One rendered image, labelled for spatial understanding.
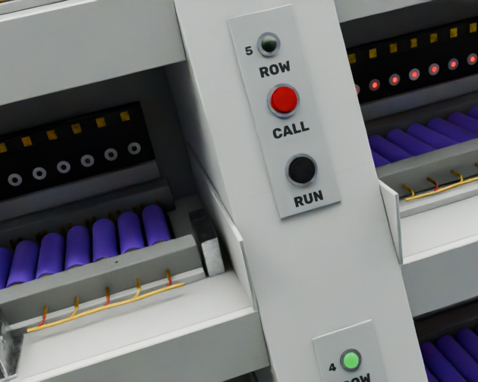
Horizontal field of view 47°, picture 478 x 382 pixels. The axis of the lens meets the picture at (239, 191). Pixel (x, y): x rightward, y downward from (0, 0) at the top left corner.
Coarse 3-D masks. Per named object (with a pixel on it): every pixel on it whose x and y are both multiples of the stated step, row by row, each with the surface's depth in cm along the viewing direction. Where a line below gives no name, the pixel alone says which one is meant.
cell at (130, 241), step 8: (120, 216) 45; (128, 216) 44; (136, 216) 45; (120, 224) 43; (128, 224) 43; (136, 224) 43; (120, 232) 42; (128, 232) 41; (136, 232) 42; (120, 240) 41; (128, 240) 40; (136, 240) 40; (120, 248) 41; (128, 248) 39; (136, 248) 39
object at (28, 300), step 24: (168, 240) 38; (192, 240) 38; (96, 264) 37; (120, 264) 37; (144, 264) 37; (168, 264) 37; (192, 264) 38; (24, 288) 36; (48, 288) 36; (72, 288) 36; (96, 288) 36; (120, 288) 37; (168, 288) 36; (24, 312) 36; (48, 312) 36
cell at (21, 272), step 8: (24, 240) 44; (16, 248) 43; (24, 248) 42; (32, 248) 43; (16, 256) 41; (24, 256) 41; (32, 256) 42; (16, 264) 40; (24, 264) 40; (32, 264) 41; (16, 272) 39; (24, 272) 39; (32, 272) 40; (8, 280) 39; (16, 280) 38; (24, 280) 38
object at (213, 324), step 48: (48, 192) 47; (96, 192) 48; (240, 240) 31; (192, 288) 37; (240, 288) 36; (48, 336) 35; (96, 336) 34; (144, 336) 33; (192, 336) 33; (240, 336) 34
